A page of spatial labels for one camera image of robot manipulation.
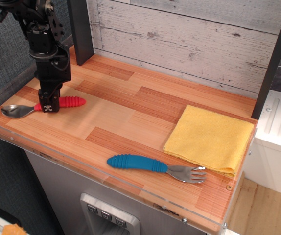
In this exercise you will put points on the silver dispenser panel with buttons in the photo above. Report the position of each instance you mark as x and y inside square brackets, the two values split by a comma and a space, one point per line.
[105, 219]

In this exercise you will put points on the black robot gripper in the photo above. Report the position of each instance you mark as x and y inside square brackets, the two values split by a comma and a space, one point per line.
[53, 69]

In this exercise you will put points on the yellow folded cloth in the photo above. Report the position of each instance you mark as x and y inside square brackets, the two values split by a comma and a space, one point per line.
[205, 138]

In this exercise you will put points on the blue handled metal fork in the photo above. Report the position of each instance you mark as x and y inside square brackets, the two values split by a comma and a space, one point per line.
[184, 174]

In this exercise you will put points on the red handled metal spoon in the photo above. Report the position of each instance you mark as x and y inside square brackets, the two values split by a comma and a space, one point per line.
[20, 111]

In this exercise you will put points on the orange object bottom left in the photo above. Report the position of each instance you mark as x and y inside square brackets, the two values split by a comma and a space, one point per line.
[13, 229]

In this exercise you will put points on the dark shelf post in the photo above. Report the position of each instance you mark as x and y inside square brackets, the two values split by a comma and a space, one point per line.
[81, 30]
[268, 79]

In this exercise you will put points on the dark left shelf post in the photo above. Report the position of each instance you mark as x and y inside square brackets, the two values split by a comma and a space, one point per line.
[81, 30]

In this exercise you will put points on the white toy sink unit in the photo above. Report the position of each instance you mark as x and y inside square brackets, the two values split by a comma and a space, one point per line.
[263, 163]

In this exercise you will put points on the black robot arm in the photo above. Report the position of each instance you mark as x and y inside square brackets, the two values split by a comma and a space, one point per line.
[43, 31]

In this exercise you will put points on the clear acrylic table edge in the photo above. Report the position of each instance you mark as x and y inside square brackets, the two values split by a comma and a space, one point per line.
[86, 149]

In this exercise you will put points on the grey cabinet body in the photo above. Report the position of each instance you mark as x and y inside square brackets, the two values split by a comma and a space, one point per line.
[63, 188]

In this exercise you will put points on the dark right shelf post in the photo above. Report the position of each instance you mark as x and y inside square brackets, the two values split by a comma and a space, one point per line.
[268, 79]

